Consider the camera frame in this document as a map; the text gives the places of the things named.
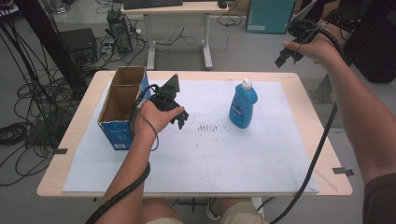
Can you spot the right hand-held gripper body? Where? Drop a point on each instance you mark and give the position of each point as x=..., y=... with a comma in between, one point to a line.
x=303, y=29

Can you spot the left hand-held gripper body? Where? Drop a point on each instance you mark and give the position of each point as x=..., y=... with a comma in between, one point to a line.
x=166, y=93

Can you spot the blue cardboard box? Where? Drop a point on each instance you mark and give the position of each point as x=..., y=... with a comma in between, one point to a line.
x=120, y=99

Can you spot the blue bottle with white cap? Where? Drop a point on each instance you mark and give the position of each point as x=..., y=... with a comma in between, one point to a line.
x=243, y=105

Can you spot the person's right hand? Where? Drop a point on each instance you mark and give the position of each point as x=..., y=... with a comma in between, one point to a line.
x=323, y=48

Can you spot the person's left hand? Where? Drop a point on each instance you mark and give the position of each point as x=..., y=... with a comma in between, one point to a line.
x=151, y=119

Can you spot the teal cabinet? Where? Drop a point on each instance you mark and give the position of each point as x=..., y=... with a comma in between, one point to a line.
x=269, y=15

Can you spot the white foam board mat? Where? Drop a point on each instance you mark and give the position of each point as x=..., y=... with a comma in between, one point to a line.
x=218, y=155

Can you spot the dark floor mat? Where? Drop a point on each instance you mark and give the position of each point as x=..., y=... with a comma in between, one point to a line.
x=323, y=115

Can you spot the black metal stand with base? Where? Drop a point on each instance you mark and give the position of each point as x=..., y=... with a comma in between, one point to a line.
x=370, y=25

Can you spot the black computer tower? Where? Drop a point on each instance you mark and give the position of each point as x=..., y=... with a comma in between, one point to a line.
x=120, y=31

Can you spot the large black case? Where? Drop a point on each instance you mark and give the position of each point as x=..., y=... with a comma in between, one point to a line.
x=376, y=62

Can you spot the black computer mouse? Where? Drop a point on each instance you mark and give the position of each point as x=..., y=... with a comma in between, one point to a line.
x=222, y=4

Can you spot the light wooden table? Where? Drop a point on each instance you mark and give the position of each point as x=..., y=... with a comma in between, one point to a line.
x=323, y=140

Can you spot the white-legged wooden desk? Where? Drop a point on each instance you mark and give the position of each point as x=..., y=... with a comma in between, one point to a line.
x=174, y=6

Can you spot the person's left leg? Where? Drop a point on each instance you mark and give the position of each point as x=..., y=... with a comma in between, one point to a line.
x=158, y=210

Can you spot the person's leg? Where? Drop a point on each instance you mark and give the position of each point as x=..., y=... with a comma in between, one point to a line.
x=158, y=210
x=227, y=203

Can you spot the black keyboard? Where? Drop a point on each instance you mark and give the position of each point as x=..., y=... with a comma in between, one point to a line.
x=152, y=3

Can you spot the person's right leg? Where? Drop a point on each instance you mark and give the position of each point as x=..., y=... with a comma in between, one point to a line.
x=227, y=203

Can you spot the white shoe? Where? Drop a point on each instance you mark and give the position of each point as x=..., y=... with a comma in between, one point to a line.
x=211, y=211

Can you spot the black equipment box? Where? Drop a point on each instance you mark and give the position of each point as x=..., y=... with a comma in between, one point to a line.
x=77, y=42

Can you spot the beige shorts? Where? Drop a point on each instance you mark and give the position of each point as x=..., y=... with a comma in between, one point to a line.
x=246, y=214

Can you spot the black tape piece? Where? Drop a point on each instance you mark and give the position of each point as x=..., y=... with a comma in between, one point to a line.
x=60, y=151
x=342, y=171

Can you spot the black metal stand post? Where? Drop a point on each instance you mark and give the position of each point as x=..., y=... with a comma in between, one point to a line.
x=46, y=37

